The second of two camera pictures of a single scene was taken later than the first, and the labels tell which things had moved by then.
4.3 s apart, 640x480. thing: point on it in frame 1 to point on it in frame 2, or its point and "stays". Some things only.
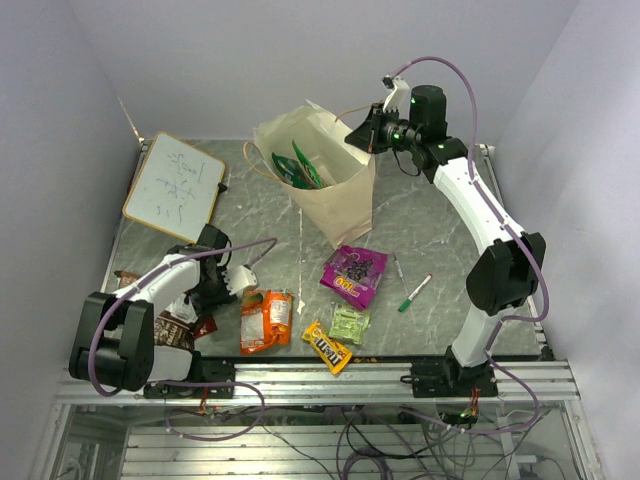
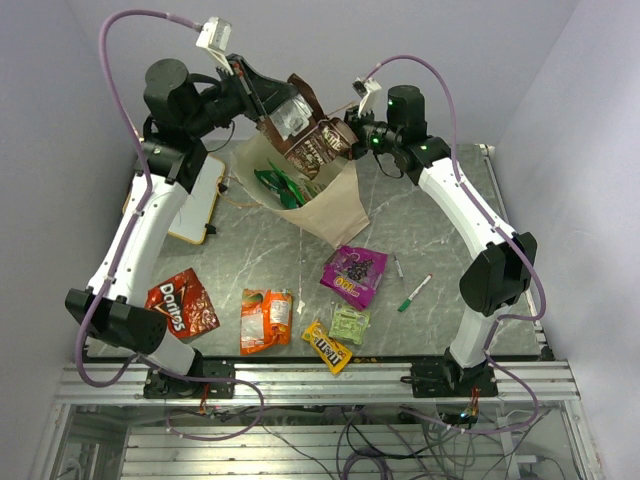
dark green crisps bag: (290, 171) to (272, 180)
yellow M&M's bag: (333, 354) stays
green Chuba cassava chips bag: (308, 166) to (303, 192)
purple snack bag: (355, 273) stays
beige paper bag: (341, 211) to (332, 215)
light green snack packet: (349, 324) stays
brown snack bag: (174, 326) to (300, 129)
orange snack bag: (265, 319) stays
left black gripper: (204, 305) to (263, 93)
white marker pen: (406, 303) stays
